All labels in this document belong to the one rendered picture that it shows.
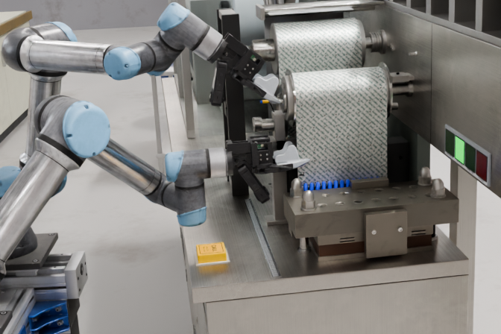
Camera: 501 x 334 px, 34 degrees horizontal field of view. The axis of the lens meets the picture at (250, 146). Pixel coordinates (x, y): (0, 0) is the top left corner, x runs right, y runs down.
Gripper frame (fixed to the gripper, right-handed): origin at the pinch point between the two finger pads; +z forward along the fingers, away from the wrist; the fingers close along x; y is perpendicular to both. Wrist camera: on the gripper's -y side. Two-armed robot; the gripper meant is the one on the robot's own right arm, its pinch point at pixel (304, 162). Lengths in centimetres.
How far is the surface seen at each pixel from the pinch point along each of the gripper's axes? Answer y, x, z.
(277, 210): -15.4, 7.8, -6.4
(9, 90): -71, 489, -155
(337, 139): 5.3, -0.2, 8.6
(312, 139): 6.1, -0.2, 2.3
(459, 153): 8.3, -30.0, 29.3
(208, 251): -16.7, -11.8, -26.8
